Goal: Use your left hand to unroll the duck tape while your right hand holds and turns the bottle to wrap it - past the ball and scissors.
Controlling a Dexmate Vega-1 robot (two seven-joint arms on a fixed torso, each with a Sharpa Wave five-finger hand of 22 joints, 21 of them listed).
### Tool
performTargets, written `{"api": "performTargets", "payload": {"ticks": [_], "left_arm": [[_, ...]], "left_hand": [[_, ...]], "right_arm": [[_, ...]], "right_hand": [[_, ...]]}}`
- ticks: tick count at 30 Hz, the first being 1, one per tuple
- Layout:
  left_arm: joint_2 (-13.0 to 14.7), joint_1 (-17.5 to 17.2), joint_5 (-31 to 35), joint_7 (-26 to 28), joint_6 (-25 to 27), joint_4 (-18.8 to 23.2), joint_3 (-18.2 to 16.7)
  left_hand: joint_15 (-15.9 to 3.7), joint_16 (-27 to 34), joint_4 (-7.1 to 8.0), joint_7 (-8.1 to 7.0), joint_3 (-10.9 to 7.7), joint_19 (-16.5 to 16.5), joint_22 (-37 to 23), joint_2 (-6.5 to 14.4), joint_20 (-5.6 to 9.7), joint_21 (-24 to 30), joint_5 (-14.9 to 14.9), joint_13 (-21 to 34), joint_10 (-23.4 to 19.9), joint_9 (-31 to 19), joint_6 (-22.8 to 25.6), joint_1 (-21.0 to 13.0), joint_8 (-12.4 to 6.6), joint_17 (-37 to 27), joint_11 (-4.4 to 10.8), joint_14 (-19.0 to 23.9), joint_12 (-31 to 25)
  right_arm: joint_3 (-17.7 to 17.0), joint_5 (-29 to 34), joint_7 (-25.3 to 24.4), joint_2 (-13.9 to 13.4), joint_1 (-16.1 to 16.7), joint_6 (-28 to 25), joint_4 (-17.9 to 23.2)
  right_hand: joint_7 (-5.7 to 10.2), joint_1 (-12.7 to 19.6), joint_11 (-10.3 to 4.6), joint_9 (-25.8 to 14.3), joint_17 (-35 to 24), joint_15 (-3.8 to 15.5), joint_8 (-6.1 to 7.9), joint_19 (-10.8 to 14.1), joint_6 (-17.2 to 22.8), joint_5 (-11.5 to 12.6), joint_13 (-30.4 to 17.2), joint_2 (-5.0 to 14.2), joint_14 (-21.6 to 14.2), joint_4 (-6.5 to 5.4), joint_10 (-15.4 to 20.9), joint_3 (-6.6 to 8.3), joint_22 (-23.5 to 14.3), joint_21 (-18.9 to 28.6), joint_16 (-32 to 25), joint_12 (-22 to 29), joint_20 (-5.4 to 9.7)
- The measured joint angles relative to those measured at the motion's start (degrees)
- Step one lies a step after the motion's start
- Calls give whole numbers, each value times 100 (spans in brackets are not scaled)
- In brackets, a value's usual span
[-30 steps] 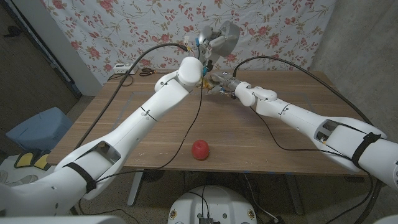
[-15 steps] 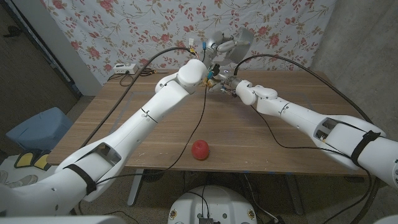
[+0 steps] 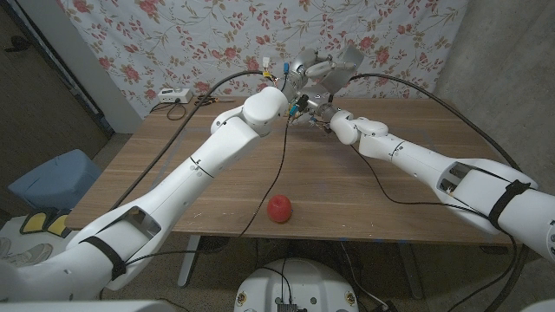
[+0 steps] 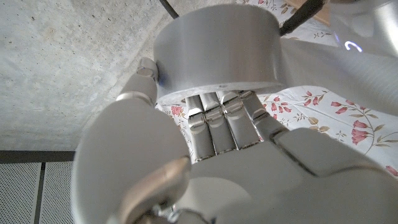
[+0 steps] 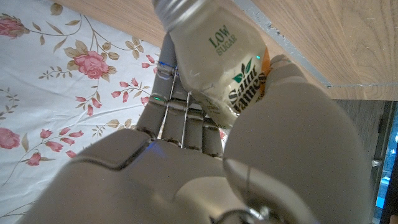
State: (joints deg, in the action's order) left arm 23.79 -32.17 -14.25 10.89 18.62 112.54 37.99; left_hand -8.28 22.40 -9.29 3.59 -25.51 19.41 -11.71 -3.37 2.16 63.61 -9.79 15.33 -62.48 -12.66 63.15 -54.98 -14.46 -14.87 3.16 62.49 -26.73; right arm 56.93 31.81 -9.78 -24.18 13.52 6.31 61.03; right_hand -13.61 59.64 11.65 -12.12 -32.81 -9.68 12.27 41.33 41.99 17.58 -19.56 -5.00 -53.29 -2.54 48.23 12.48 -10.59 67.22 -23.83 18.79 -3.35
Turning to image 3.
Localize blue padded stool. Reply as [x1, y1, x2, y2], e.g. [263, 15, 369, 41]
[7, 148, 103, 211]

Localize white robot torso base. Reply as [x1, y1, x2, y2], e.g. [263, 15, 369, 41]
[233, 257, 360, 312]

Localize black door handle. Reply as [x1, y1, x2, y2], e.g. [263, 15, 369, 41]
[3, 35, 32, 53]

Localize black handled scissors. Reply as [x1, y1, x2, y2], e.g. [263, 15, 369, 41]
[193, 94, 222, 107]

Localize grey sneaker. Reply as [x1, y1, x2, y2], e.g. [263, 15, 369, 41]
[0, 237, 54, 268]

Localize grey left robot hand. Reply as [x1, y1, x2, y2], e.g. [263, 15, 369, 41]
[284, 48, 350, 107]

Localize white floor cable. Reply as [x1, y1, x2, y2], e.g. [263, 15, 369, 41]
[339, 241, 391, 312]

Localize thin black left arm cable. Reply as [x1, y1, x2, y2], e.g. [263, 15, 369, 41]
[123, 110, 292, 266]

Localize red apple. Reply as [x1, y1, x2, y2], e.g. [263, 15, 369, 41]
[266, 194, 293, 224]

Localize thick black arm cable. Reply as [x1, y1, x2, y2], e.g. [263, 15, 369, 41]
[349, 73, 532, 312]
[108, 69, 272, 213]

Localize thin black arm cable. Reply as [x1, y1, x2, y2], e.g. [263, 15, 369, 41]
[123, 110, 292, 266]
[349, 144, 519, 312]

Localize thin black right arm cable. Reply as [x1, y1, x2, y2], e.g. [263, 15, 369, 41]
[349, 144, 519, 312]

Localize white table leg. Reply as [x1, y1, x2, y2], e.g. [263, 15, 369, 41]
[396, 242, 424, 301]
[177, 235, 201, 289]

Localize black round floor fan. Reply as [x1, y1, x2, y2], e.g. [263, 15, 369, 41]
[199, 236, 231, 255]

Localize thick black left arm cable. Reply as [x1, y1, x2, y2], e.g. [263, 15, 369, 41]
[108, 69, 272, 213]

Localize grey duct tape roll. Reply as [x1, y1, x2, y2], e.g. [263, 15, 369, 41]
[320, 44, 365, 95]

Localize black power strip cord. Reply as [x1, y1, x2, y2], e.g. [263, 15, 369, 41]
[149, 101, 188, 121]

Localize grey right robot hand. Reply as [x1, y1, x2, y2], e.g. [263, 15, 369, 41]
[289, 93, 337, 131]

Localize floral backdrop cloth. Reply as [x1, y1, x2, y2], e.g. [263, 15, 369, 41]
[55, 0, 470, 120]

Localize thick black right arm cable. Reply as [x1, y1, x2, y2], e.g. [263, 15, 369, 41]
[349, 73, 532, 312]

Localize yellow black slipper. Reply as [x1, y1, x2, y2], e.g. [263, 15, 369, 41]
[19, 210, 52, 236]
[47, 209, 73, 239]

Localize white power adapter box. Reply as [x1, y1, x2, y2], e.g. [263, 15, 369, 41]
[157, 88, 194, 105]

